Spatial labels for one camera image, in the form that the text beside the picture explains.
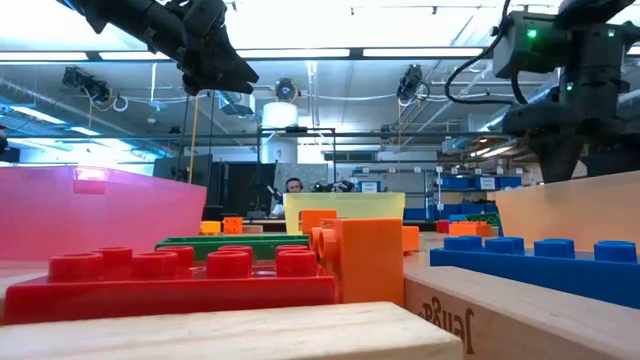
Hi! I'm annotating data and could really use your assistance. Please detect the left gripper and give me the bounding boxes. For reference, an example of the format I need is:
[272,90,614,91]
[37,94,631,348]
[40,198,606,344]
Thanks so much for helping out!
[164,0,260,97]

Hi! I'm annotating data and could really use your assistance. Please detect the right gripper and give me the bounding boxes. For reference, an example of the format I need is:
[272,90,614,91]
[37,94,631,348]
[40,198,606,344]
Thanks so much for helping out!
[502,22,640,184]

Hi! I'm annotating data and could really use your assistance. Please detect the blue long plastic brick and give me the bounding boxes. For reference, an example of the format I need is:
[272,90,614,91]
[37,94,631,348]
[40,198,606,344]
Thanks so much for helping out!
[429,236,640,310]

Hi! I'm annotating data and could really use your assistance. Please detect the orange translucent plastic bin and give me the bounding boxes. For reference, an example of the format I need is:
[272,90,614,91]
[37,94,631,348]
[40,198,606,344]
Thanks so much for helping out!
[493,170,640,252]

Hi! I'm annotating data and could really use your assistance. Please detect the black ceiling-mounted device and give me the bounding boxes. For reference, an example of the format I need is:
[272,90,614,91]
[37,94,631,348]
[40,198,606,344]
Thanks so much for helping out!
[273,77,301,104]
[396,63,432,102]
[61,65,114,105]

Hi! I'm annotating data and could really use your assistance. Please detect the white cylinder tank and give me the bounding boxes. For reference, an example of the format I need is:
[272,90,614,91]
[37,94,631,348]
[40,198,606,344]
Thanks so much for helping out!
[261,101,300,129]

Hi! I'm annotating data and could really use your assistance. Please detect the ceiling light strip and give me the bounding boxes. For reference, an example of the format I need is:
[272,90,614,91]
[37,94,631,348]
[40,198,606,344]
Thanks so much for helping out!
[234,47,352,60]
[361,46,485,58]
[0,49,90,64]
[97,49,174,62]

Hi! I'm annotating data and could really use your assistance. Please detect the black cabinet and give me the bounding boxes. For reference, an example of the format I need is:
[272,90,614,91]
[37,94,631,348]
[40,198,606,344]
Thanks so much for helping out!
[152,154,277,221]

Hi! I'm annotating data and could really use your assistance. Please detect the green long plastic brick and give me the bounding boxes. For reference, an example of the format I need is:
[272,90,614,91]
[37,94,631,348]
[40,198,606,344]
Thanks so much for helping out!
[462,212,502,239]
[154,234,314,262]

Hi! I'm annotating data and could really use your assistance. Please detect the person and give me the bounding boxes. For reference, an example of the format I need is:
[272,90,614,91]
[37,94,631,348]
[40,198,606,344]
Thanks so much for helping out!
[269,177,306,220]

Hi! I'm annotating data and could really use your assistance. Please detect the pink translucent plastic bin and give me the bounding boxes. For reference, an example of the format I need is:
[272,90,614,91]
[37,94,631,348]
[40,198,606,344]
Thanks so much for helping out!
[0,166,208,262]

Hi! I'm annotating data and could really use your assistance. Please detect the yellow translucent plastic bin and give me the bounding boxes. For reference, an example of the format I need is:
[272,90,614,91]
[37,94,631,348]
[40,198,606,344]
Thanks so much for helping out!
[283,192,407,236]

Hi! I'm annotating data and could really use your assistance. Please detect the red large flat brick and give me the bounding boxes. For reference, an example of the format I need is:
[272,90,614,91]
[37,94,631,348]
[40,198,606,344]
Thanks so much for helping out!
[2,244,338,326]

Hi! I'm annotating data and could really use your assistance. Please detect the yellow hanging cable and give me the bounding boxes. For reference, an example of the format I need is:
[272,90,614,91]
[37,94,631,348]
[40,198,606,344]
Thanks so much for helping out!
[187,94,200,184]

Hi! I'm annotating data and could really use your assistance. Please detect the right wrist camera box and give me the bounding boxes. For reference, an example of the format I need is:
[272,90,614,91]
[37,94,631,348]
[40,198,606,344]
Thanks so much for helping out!
[492,10,574,80]

